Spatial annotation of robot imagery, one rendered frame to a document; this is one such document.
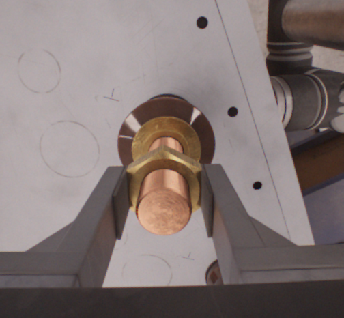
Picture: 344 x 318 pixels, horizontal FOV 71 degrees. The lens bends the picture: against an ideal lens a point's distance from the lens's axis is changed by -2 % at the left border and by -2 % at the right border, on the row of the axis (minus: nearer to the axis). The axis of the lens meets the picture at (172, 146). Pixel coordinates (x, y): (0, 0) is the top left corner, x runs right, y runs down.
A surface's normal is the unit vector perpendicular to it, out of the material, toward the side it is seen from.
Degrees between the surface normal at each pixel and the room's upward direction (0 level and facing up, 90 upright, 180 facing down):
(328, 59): 0
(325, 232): 0
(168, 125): 0
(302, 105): 12
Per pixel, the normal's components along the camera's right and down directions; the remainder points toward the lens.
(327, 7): -0.99, -0.14
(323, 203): 0.01, 0.29
